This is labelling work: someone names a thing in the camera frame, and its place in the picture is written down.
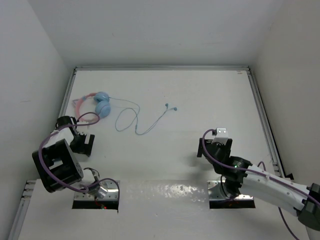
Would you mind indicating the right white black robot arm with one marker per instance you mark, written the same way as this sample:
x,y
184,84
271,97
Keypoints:
x,y
245,178

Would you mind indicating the metal base plate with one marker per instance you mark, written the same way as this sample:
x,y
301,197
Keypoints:
x,y
218,192
106,191

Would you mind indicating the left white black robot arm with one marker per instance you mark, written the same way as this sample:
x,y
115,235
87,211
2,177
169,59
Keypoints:
x,y
55,158

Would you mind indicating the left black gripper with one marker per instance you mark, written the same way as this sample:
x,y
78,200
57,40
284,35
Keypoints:
x,y
83,148

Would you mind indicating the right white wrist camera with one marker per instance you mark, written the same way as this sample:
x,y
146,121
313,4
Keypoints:
x,y
221,136

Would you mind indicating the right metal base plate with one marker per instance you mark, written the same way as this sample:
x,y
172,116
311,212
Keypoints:
x,y
218,192

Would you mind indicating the pink blue cat-ear headphones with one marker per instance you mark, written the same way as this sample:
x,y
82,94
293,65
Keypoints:
x,y
102,108

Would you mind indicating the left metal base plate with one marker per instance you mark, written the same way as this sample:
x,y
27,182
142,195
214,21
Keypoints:
x,y
106,191

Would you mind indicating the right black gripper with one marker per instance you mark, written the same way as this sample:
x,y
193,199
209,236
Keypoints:
x,y
225,149

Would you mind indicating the aluminium table frame rail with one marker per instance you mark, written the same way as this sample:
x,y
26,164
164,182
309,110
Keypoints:
x,y
163,196

